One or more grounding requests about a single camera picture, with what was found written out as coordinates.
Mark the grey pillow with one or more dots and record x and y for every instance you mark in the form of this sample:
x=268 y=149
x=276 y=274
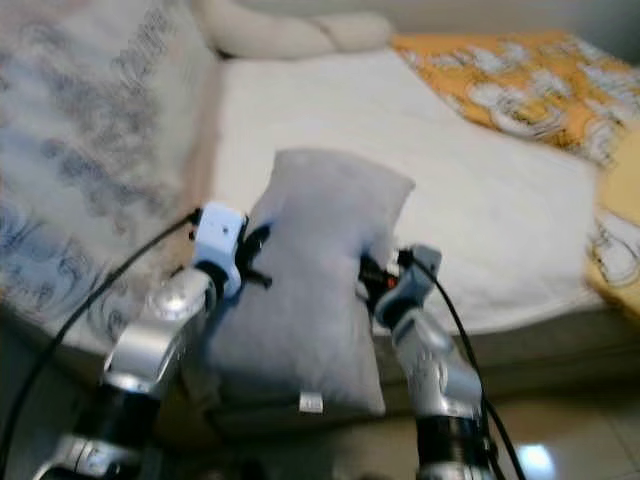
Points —
x=310 y=300

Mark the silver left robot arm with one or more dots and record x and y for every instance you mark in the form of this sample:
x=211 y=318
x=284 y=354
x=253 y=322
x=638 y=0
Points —
x=160 y=320

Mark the white mattress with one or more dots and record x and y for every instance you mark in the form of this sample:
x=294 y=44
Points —
x=480 y=180

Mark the orange yellow cartoon blanket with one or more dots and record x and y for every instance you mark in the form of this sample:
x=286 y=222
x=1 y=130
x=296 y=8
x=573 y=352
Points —
x=520 y=85

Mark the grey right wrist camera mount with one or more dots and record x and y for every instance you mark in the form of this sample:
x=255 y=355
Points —
x=410 y=280

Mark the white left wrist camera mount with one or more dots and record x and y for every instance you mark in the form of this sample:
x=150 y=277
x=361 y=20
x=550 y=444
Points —
x=218 y=232

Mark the grey bed frame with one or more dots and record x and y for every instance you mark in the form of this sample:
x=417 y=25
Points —
x=540 y=360

